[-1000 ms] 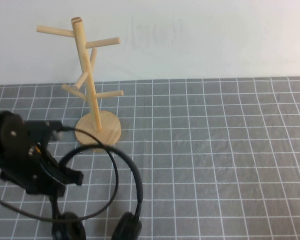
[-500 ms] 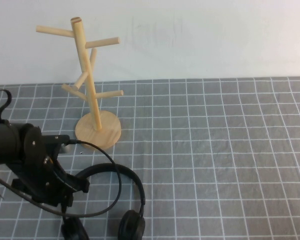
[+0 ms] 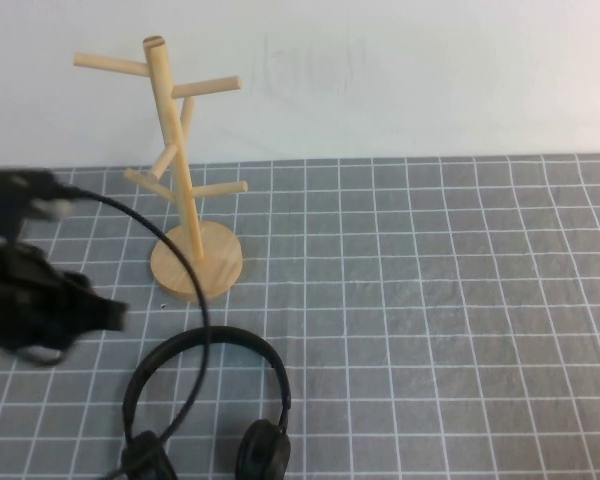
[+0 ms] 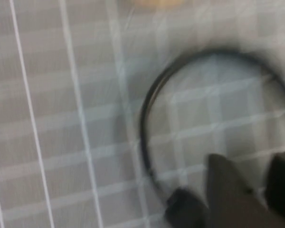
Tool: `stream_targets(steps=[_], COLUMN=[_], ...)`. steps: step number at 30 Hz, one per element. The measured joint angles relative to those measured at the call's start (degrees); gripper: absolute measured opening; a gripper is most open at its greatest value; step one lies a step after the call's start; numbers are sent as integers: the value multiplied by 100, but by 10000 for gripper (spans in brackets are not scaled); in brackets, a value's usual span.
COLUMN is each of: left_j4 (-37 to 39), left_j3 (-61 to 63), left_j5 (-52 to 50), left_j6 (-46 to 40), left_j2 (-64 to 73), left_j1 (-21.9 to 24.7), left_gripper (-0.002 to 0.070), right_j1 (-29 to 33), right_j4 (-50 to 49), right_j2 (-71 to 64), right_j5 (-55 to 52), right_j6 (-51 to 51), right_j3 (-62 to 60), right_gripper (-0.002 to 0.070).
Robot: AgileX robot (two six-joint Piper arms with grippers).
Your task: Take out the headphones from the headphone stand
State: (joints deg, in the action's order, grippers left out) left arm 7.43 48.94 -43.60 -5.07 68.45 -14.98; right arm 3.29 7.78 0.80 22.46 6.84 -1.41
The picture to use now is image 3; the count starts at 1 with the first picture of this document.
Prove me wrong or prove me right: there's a black over-ear headphones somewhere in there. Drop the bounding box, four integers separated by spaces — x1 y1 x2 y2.
120 325 294 480

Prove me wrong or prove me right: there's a grey white-grid tablecloth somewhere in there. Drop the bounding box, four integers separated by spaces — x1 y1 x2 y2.
0 153 600 480

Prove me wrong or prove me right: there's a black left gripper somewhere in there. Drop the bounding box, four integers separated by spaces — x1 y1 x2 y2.
0 240 130 352

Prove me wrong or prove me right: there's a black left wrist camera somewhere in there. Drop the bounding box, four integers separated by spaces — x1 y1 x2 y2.
0 168 77 242

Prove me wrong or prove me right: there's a black camera cable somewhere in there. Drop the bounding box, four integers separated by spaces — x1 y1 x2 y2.
54 185 213 480

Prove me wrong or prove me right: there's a wooden branched headphone stand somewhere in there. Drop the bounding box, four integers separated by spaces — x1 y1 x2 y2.
73 34 245 303

